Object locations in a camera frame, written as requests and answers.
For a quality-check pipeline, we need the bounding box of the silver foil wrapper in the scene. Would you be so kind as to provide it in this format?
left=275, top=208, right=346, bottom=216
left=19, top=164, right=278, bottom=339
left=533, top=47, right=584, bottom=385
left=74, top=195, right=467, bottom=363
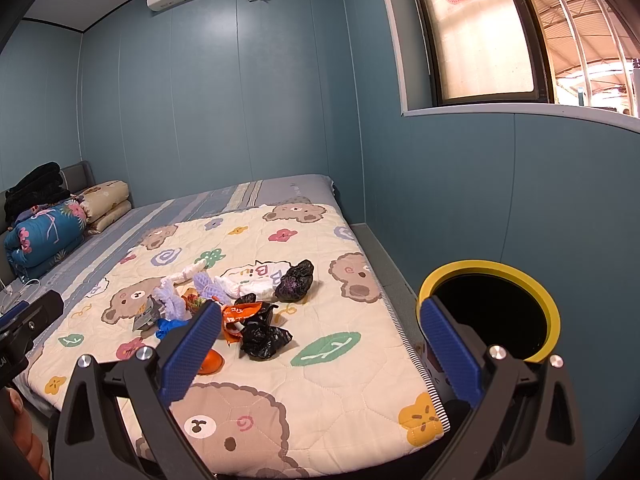
left=132, top=296, right=164, bottom=332

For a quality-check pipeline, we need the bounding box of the window with dark frame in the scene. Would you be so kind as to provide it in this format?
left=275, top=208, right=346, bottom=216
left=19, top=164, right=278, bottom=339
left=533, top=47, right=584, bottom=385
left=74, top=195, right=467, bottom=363
left=383, top=0, right=639, bottom=131

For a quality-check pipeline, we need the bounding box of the black purple plastic bag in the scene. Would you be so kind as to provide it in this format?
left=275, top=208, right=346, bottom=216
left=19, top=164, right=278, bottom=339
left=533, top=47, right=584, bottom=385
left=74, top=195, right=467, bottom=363
left=274, top=259, right=314, bottom=302

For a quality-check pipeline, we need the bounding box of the person left hand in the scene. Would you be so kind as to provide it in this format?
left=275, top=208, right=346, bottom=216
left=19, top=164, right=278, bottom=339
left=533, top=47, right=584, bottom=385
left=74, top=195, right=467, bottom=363
left=8, top=388, right=50, bottom=480

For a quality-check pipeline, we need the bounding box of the cartoon bear quilt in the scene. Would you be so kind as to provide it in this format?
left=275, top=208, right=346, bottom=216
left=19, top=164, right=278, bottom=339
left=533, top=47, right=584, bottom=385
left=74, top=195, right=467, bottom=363
left=27, top=201, right=450, bottom=479

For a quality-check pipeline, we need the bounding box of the orange snack wrapper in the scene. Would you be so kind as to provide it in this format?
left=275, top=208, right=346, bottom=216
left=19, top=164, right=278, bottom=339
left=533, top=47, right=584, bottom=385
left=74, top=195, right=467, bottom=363
left=221, top=302, right=262, bottom=344

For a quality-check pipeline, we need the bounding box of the grey bed headboard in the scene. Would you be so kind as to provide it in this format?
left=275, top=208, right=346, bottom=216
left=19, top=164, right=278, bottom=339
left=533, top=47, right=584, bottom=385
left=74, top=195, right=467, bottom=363
left=0, top=160, right=96, bottom=284

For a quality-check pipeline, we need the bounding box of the blue floral folded blanket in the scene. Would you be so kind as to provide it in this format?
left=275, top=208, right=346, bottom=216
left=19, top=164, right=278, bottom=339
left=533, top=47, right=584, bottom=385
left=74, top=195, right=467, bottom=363
left=3, top=198, right=87, bottom=282

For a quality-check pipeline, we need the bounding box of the blue rubber glove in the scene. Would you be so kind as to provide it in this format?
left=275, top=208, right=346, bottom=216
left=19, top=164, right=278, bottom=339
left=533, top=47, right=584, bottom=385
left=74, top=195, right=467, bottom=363
left=155, top=318, right=189, bottom=340

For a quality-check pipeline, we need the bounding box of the white charging cable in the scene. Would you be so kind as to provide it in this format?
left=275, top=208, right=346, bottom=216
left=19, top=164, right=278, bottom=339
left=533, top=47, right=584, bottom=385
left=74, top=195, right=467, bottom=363
left=0, top=276, right=42, bottom=311

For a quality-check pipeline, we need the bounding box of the purple foam net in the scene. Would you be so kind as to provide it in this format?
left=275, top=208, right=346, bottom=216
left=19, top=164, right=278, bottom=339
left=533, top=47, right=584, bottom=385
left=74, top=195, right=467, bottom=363
left=192, top=271, right=232, bottom=306

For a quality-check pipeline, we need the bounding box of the white tissue bundle large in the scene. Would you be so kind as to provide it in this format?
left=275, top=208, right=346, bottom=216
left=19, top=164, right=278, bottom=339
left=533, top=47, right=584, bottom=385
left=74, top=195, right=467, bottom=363
left=215, top=260, right=292, bottom=300

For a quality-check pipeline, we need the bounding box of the yellow rimmed black trash bin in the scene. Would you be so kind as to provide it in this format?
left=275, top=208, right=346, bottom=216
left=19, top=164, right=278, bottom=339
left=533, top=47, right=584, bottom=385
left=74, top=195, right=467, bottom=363
left=416, top=259, right=561, bottom=363

